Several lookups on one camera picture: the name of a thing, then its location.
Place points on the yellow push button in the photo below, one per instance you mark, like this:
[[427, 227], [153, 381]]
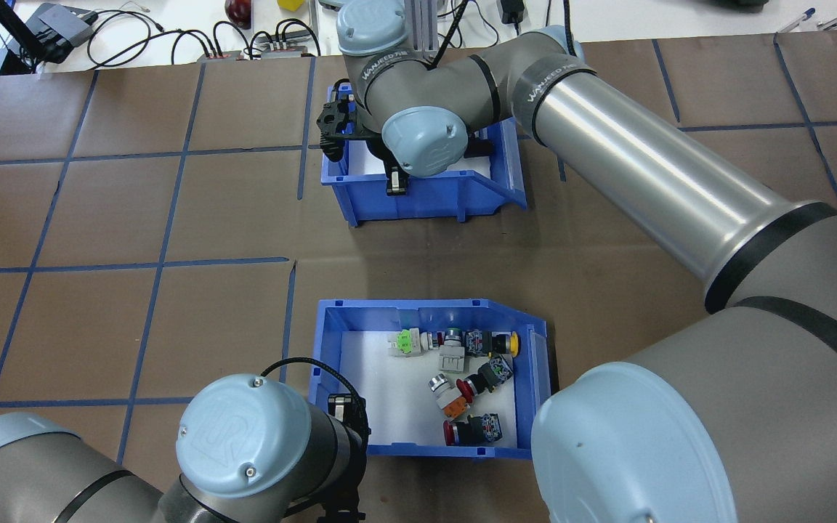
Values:
[[495, 343]]

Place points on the red mushroom button black body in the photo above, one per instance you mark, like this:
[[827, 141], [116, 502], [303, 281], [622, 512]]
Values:
[[471, 430]]

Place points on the black power adapter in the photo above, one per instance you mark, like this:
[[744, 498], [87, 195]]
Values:
[[511, 10]]

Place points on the grey box device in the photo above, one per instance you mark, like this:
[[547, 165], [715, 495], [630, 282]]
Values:
[[62, 22]]

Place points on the aluminium profile post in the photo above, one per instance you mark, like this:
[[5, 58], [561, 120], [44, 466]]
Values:
[[422, 22]]

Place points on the dark red ball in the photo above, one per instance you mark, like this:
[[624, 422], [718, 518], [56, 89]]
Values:
[[238, 11]]

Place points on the blue bin holding push buttons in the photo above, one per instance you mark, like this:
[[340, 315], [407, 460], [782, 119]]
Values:
[[426, 312]]

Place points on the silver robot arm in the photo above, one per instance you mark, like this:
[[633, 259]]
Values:
[[244, 436], [644, 160]]

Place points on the blue pen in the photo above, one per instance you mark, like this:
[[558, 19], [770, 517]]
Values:
[[796, 20]]

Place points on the green lens button grey block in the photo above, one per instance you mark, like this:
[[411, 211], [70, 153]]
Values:
[[453, 356]]

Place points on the green white contact block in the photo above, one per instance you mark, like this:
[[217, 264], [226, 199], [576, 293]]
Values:
[[404, 343]]

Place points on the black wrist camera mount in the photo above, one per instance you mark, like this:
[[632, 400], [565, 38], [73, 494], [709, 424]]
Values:
[[335, 120], [342, 512]]

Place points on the silver button orange block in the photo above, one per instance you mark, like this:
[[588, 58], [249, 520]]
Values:
[[447, 396]]

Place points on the blue bin holding capacitors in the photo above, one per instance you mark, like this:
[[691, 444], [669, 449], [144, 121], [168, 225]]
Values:
[[418, 205]]

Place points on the black camera stand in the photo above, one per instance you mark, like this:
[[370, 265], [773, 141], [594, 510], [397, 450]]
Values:
[[15, 33]]

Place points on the red mushroom button silver block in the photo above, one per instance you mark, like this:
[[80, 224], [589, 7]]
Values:
[[492, 374]]

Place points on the yellow block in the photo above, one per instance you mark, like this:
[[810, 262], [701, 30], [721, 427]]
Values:
[[290, 4]]

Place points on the grey teal device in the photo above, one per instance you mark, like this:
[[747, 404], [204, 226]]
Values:
[[328, 3]]

